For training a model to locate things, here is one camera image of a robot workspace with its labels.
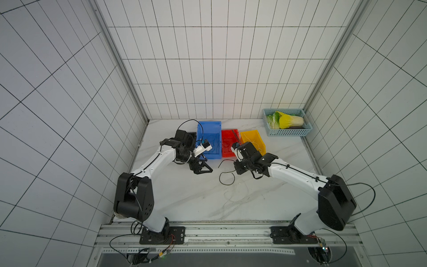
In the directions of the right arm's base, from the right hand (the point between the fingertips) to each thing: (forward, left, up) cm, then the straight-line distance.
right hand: (230, 164), depth 85 cm
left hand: (-4, +13, +4) cm, 14 cm away
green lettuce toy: (+37, -29, -3) cm, 47 cm away
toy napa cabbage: (+37, -38, -3) cm, 53 cm away
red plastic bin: (+21, +1, -3) cm, 21 cm away
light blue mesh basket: (+31, -48, -5) cm, 58 cm away
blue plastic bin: (+24, +12, -2) cm, 27 cm away
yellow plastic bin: (+26, -15, -7) cm, 31 cm away
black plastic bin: (+2, +20, +18) cm, 27 cm away
